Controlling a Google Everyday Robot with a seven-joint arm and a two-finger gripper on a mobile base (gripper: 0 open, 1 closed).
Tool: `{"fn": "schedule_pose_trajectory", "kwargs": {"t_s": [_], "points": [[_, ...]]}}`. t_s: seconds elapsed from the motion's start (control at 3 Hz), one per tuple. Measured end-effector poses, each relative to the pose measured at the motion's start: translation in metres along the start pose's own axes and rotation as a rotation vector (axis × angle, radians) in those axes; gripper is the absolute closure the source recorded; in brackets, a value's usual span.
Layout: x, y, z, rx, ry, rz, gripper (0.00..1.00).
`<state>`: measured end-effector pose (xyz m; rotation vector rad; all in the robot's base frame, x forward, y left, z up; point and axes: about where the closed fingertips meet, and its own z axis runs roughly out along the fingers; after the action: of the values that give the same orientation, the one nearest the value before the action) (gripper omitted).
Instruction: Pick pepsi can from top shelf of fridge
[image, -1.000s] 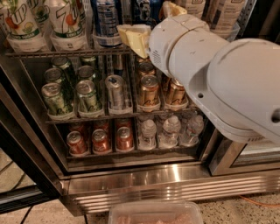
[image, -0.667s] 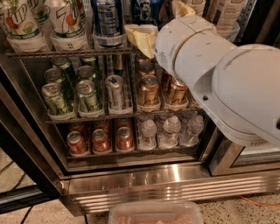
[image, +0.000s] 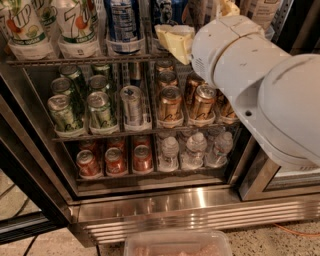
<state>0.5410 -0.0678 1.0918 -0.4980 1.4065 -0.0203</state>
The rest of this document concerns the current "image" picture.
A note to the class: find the clear plastic container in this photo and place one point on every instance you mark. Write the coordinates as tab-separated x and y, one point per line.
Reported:
178	243

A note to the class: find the middle water bottle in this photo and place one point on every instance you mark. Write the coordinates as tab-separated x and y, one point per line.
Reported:
196	146

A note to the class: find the white carton drink left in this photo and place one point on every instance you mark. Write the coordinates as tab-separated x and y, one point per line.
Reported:
204	11

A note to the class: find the front left orange can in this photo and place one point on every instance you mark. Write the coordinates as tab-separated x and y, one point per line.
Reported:
88	164

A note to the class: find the silver grey can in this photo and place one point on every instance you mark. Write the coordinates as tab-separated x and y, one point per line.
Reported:
131	97

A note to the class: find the front middle orange can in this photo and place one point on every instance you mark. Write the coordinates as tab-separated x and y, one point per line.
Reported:
114	160

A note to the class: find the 7up can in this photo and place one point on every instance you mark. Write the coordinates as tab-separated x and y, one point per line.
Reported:
22	22
74	21

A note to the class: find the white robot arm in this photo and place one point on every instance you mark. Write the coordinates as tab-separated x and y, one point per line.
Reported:
274	94

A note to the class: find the middle gold can left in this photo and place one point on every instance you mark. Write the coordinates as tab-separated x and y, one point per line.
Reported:
167	78

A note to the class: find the front left green can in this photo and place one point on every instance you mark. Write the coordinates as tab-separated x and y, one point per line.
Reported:
63	114

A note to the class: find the top wire shelf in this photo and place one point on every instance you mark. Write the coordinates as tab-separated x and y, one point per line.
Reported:
88	61

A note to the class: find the middle wire shelf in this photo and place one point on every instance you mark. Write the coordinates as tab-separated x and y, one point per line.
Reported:
56	138

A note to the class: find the middle left green can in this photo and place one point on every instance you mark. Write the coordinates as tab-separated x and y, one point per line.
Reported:
64	86

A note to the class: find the back left green can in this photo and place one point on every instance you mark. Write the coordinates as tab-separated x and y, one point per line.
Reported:
74	73

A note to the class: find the left 7up can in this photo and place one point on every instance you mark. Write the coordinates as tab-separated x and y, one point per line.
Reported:
22	22

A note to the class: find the blue white tall can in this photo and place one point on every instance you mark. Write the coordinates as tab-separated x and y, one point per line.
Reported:
123	25

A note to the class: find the gold can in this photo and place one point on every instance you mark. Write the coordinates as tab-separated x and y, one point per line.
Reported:
193	80
170	99
227	111
204	99
167	78

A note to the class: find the front gold can middle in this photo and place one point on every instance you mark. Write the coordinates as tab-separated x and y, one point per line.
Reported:
204	99

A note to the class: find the white carton drink right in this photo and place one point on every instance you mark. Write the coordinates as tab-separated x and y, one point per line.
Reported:
261	12

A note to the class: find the blue pepsi can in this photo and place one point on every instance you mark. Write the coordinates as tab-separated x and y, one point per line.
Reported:
167	12

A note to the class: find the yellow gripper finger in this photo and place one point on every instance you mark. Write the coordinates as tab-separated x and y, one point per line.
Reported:
177	40
228	8

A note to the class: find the green can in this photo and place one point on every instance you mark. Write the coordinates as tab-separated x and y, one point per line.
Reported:
74	73
63	114
100	83
101	111
64	86

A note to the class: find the wire shelf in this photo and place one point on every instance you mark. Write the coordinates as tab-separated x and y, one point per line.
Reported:
56	138
88	61

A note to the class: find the front gold can left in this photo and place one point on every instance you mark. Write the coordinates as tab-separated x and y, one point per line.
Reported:
170	99

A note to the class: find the front right orange can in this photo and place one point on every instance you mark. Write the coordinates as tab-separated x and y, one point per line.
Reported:
142	158

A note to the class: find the orange can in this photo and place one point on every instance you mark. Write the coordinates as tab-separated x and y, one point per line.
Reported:
142	158
114	160
88	164

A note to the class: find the left water bottle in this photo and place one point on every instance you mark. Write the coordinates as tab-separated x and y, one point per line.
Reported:
168	160

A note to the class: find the stainless steel fridge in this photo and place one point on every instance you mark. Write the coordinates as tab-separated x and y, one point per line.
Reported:
250	189

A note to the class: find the white carton drink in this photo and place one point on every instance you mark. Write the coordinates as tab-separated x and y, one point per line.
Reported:
204	11
261	12

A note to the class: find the front gold can right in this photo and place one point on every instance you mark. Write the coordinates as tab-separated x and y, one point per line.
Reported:
227	111

